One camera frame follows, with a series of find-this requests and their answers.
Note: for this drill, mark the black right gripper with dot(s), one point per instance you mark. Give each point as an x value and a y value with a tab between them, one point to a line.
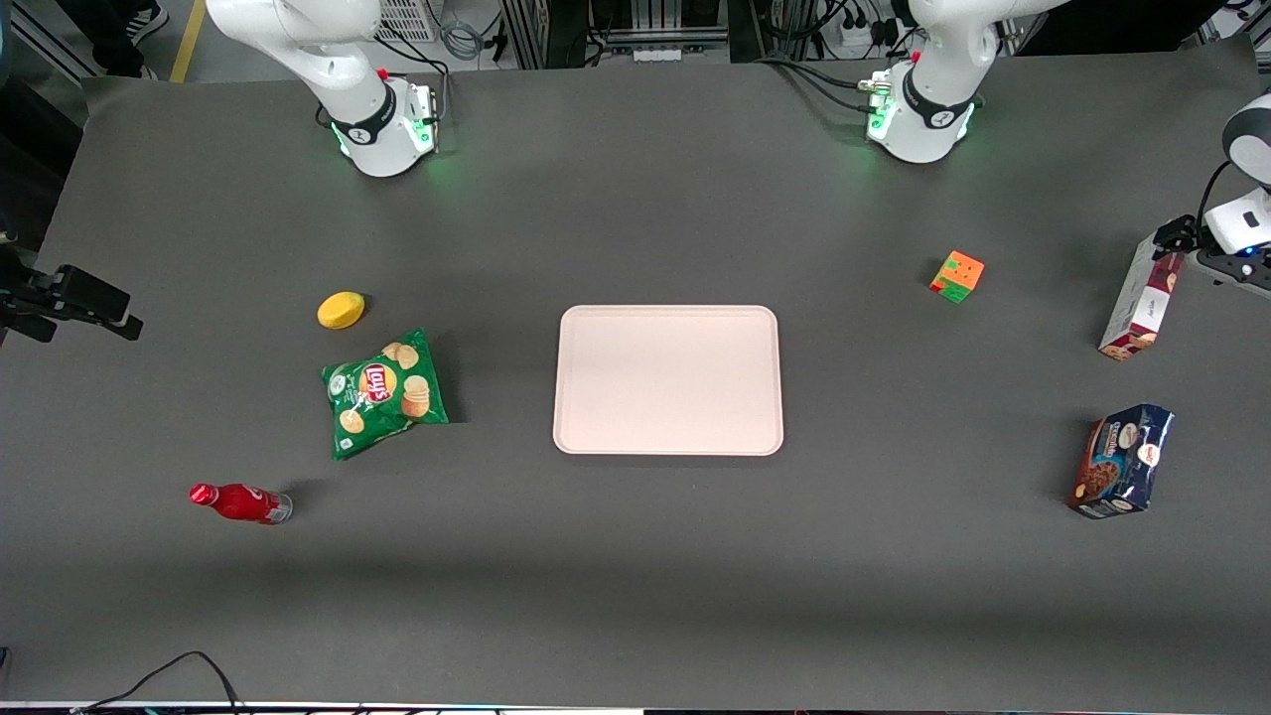
40	294

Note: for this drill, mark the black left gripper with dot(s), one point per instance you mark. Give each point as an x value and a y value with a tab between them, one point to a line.
1179	236

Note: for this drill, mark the red tartan cookie box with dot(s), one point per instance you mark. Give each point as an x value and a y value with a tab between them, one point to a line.
1137	308

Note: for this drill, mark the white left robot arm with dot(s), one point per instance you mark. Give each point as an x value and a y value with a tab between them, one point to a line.
923	109

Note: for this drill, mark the blue cookie package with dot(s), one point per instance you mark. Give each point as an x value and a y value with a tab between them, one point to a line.
1122	462

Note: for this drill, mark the pale pink plastic tray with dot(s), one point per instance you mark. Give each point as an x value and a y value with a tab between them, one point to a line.
667	379

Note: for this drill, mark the black cabinet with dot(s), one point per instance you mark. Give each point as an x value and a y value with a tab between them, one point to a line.
30	159

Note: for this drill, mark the colourful puzzle cube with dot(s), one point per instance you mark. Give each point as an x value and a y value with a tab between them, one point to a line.
957	276

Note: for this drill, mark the red cola bottle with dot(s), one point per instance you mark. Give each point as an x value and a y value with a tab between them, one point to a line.
238	502

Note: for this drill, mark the yellow lemon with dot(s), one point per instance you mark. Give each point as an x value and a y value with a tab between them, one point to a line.
341	310

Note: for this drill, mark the green chips bag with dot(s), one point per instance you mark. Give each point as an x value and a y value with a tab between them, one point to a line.
382	394

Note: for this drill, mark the black white sneaker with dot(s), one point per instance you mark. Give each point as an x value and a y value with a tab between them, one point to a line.
149	18

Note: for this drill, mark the white power strip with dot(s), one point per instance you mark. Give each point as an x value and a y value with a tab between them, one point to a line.
864	33

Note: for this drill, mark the white perforated panel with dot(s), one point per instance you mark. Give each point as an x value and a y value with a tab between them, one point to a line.
407	18

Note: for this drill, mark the aluminium equipment rack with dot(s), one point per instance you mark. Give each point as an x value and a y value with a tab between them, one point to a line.
626	25

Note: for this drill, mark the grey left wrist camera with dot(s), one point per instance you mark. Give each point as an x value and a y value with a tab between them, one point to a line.
1241	270

